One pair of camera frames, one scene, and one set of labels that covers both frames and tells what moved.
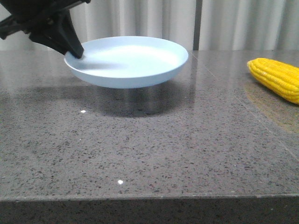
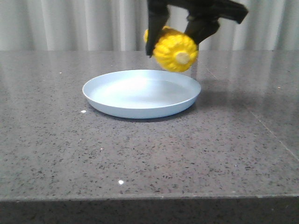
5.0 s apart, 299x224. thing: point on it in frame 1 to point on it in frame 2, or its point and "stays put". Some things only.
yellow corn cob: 281,78 to 174,50
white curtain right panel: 249,25 stays put
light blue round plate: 124,62 to 143,94
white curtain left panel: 172,19 stays put
